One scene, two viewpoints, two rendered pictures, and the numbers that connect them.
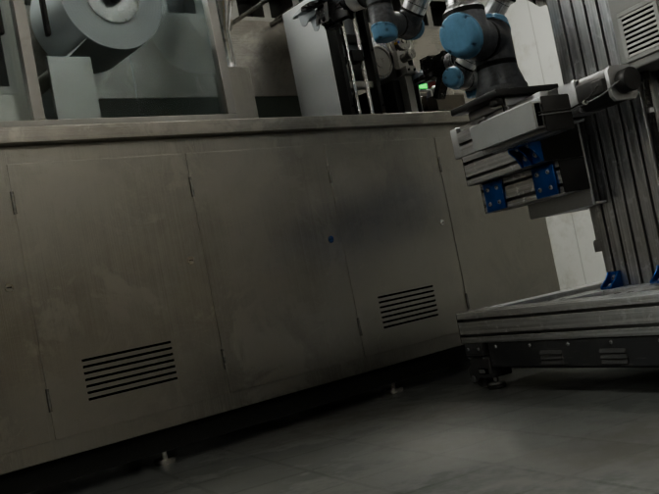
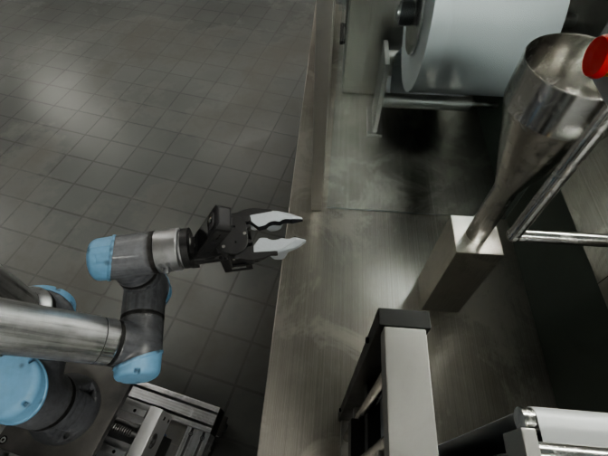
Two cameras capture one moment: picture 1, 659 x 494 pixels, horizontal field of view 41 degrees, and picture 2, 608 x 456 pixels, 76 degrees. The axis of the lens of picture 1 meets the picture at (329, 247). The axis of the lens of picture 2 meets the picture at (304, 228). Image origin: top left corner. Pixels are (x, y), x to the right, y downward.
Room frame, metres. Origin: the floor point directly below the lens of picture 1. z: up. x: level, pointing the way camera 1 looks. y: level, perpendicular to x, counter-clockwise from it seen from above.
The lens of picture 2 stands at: (3.04, -0.33, 1.80)
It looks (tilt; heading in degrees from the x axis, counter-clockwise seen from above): 55 degrees down; 133
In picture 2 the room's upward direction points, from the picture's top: straight up
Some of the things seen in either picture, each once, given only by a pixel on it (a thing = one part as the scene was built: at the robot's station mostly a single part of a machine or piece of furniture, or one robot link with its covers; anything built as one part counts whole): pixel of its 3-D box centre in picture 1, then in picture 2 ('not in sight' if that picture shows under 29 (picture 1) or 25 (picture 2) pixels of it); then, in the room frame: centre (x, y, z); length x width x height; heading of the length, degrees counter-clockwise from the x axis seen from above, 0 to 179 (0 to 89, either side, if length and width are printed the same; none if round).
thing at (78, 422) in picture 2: (499, 79); (55, 403); (2.52, -0.57, 0.87); 0.15 x 0.15 x 0.10
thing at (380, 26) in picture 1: (385, 23); (145, 290); (2.59, -0.29, 1.12); 0.11 x 0.08 x 0.11; 142
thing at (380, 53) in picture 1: (359, 71); not in sight; (3.38, -0.24, 1.17); 0.26 x 0.12 x 0.12; 39
